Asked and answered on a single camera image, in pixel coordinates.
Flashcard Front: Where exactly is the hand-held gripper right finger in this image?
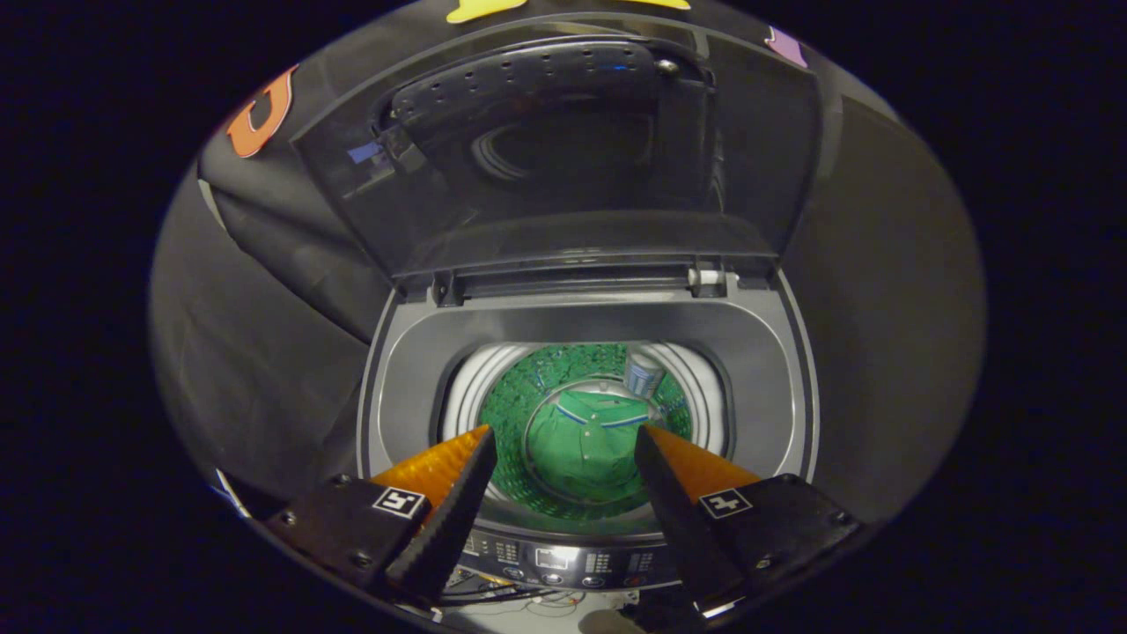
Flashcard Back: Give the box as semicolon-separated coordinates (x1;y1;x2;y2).
634;424;860;613

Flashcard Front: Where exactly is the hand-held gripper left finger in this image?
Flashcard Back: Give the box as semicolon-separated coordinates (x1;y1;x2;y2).
264;424;498;609

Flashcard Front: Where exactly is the green polo shirt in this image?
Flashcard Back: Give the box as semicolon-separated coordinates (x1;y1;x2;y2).
528;390;658;503

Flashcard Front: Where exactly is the dark washing machine lid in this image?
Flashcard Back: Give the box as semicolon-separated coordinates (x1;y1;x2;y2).
291;19;825;284

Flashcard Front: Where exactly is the small white blue container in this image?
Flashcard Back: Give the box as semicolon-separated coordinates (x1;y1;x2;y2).
622;348;667;400

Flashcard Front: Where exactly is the black floor cable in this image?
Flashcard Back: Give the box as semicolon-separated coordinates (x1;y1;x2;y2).
440;577;586;610

